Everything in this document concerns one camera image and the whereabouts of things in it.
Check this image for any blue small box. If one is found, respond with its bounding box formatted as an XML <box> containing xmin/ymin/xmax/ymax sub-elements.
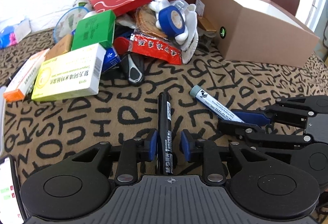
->
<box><xmin>102</xmin><ymin>47</ymin><xmax>121</xmax><ymax>73</ymax></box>

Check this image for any blue tape roll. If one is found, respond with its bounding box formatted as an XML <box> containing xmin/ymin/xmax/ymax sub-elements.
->
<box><xmin>158</xmin><ymin>5</ymin><xmax>185</xmax><ymax>37</ymax></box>

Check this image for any grey white marker pen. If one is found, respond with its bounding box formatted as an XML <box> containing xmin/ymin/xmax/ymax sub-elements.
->
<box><xmin>190</xmin><ymin>85</ymin><xmax>244</xmax><ymax>123</ymax></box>

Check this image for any white plastic figure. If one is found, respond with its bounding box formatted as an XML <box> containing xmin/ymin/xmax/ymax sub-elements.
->
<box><xmin>148</xmin><ymin>0</ymin><xmax>188</xmax><ymax>45</ymax></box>

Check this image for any black silver clicker device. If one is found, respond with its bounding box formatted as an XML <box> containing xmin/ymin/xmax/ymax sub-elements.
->
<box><xmin>121</xmin><ymin>52</ymin><xmax>145</xmax><ymax>86</ymax></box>

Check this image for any small brown carton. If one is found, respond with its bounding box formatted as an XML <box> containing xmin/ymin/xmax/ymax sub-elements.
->
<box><xmin>45</xmin><ymin>34</ymin><xmax>73</xmax><ymax>61</ymax></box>

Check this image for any red snack packet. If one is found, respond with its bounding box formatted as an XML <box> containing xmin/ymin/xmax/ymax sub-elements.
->
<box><xmin>129</xmin><ymin>34</ymin><xmax>182</xmax><ymax>65</ymax></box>

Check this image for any green carton box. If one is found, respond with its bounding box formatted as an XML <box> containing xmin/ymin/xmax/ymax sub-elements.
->
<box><xmin>71</xmin><ymin>10</ymin><xmax>116</xmax><ymax>50</ymax></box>

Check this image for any orange white medicine box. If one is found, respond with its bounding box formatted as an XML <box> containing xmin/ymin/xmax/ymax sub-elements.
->
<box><xmin>3</xmin><ymin>48</ymin><xmax>49</xmax><ymax>102</ymax></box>

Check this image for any white work glove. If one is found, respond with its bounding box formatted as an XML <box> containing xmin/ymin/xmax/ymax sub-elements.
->
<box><xmin>181</xmin><ymin>4</ymin><xmax>198</xmax><ymax>64</ymax></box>

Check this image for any black marker pen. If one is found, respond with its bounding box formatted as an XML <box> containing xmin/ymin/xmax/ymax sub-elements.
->
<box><xmin>157</xmin><ymin>91</ymin><xmax>173</xmax><ymax>176</ymax></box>

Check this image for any yellow-green medicine box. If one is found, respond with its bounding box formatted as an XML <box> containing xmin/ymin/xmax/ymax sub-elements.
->
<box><xmin>31</xmin><ymin>44</ymin><xmax>106</xmax><ymax>102</ymax></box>

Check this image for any brown cardboard box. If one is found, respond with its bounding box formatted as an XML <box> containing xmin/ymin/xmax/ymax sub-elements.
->
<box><xmin>196</xmin><ymin>0</ymin><xmax>319</xmax><ymax>67</ymax></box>

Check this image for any blue tissue pack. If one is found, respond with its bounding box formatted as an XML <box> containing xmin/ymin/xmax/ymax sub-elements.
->
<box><xmin>0</xmin><ymin>19</ymin><xmax>32</xmax><ymax>49</ymax></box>

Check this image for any letter-pattern brown blanket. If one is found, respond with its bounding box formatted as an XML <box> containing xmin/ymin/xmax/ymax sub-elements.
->
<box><xmin>2</xmin><ymin>46</ymin><xmax>327</xmax><ymax>181</ymax></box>

